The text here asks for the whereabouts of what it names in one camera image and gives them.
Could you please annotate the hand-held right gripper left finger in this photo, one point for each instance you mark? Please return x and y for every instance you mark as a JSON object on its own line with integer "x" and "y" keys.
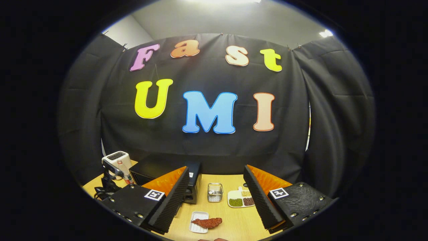
{"x": 170, "y": 204}

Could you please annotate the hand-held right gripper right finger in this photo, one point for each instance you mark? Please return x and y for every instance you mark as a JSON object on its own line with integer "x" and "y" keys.
{"x": 260, "y": 202}

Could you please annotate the black electric oven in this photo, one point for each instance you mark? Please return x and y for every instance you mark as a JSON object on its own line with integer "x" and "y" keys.
{"x": 150, "y": 169}

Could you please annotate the red-brown meat piece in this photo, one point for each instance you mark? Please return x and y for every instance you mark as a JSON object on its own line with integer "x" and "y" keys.
{"x": 209, "y": 222}

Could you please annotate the white divided plate with beans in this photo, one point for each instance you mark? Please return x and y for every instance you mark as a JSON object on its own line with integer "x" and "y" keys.
{"x": 238, "y": 201}

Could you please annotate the white toaster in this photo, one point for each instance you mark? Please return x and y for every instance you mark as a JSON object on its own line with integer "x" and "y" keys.
{"x": 118, "y": 157}

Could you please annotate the small white ribbed tray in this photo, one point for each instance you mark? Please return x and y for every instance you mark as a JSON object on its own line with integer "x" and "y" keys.
{"x": 197, "y": 229}

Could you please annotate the clear glass container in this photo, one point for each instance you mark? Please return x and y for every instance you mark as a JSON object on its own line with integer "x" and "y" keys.
{"x": 215, "y": 193}

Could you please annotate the black backdrop cloth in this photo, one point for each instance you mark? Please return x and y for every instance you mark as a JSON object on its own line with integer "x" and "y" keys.
{"x": 207, "y": 147}

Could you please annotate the thin white yellow pole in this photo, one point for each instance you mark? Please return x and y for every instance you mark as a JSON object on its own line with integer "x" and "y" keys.
{"x": 308, "y": 127}

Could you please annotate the small ceiling light panel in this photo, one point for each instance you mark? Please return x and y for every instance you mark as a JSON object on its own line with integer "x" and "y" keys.
{"x": 326, "y": 33}

